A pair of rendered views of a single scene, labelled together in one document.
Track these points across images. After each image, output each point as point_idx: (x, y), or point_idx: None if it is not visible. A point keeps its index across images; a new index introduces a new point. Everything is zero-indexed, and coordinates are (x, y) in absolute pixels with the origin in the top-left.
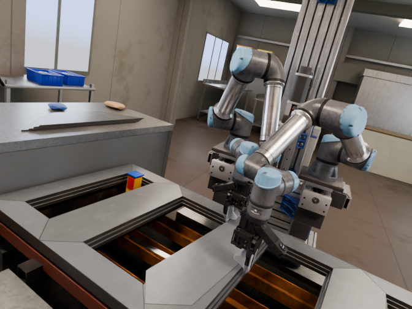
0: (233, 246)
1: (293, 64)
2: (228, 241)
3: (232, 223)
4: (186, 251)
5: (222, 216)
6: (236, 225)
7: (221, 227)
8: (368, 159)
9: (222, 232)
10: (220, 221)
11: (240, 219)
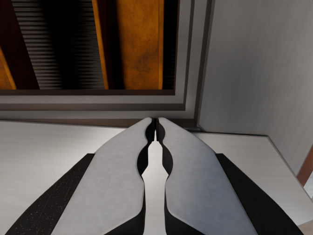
0: (3, 218)
1: None
2: (6, 197)
3: (153, 154)
4: None
5: (202, 70)
6: (151, 175)
7: (60, 138)
8: None
9: (30, 160)
10: (177, 66)
11: (235, 162)
